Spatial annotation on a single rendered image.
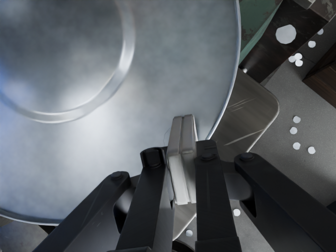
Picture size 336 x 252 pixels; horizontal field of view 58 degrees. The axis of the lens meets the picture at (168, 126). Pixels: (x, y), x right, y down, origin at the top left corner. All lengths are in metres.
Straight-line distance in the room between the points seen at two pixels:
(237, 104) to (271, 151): 0.81
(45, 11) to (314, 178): 0.95
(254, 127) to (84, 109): 0.13
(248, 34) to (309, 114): 0.70
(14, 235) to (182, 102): 0.31
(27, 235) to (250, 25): 0.38
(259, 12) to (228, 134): 0.20
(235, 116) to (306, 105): 0.84
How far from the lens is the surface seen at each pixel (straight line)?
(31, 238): 0.45
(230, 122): 0.23
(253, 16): 0.39
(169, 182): 0.15
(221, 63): 0.23
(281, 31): 0.39
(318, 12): 0.44
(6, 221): 0.42
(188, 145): 0.16
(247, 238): 1.08
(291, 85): 1.06
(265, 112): 0.23
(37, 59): 0.26
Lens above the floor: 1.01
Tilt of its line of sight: 83 degrees down
